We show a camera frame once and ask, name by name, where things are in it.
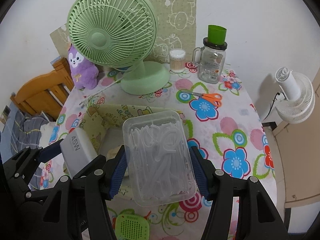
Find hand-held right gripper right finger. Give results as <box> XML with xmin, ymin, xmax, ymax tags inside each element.
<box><xmin>187</xmin><ymin>145</ymin><xmax>285</xmax><ymax>240</ymax></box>

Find clear floss pick box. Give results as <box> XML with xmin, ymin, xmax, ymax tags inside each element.
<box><xmin>122</xmin><ymin>110</ymin><xmax>197</xmax><ymax>207</ymax></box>

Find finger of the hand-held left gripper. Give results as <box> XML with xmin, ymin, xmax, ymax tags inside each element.
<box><xmin>71</xmin><ymin>154</ymin><xmax>107</xmax><ymax>180</ymax></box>
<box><xmin>3</xmin><ymin>139</ymin><xmax>65</xmax><ymax>201</ymax></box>

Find white charger block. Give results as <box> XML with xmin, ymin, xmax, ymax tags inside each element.
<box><xmin>60</xmin><ymin>128</ymin><xmax>98</xmax><ymax>179</ymax></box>

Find black fan power cable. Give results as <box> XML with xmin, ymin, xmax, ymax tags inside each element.
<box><xmin>261</xmin><ymin>91</ymin><xmax>282</xmax><ymax>120</ymax></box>

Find yellow cartoon storage box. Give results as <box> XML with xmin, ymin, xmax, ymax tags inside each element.
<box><xmin>80</xmin><ymin>104</ymin><xmax>187</xmax><ymax>200</ymax></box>

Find grey plaid blanket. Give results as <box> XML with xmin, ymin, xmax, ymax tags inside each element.
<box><xmin>0</xmin><ymin>110</ymin><xmax>50</xmax><ymax>155</ymax></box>

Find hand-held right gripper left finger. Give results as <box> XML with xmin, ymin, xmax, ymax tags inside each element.
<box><xmin>41</xmin><ymin>146</ymin><xmax>128</xmax><ymax>240</ymax></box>

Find floral tablecloth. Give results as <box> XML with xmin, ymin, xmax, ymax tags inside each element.
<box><xmin>37</xmin><ymin>62</ymin><xmax>277</xmax><ymax>240</ymax></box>

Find green desk fan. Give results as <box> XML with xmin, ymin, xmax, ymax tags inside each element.
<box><xmin>67</xmin><ymin>0</ymin><xmax>171</xmax><ymax>95</ymax></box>

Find purple plush toy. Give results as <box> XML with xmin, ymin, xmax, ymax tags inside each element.
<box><xmin>67</xmin><ymin>44</ymin><xmax>98</xmax><ymax>90</ymax></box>

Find orange handled scissors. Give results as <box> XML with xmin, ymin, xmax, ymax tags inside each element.
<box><xmin>180</xmin><ymin>90</ymin><xmax>223</xmax><ymax>107</ymax></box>

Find glass mug jar green lid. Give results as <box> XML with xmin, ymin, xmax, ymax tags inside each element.
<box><xmin>192</xmin><ymin>25</ymin><xmax>228</xmax><ymax>84</ymax></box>

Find white fan cord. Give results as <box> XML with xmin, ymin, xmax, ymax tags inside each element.
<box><xmin>80</xmin><ymin>76</ymin><xmax>128</xmax><ymax>103</ymax></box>

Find white standing fan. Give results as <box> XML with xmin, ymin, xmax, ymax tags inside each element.
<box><xmin>274</xmin><ymin>67</ymin><xmax>315</xmax><ymax>124</ymax></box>

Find green perforated panda case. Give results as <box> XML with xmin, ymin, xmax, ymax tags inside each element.
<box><xmin>115</xmin><ymin>211</ymin><xmax>150</xmax><ymax>240</ymax></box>

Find beige door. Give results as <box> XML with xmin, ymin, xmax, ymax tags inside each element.
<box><xmin>271</xmin><ymin>67</ymin><xmax>320</xmax><ymax>208</ymax></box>

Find wooden bed headboard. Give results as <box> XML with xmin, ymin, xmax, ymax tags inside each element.
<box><xmin>10</xmin><ymin>57</ymin><xmax>75</xmax><ymax>122</ymax></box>

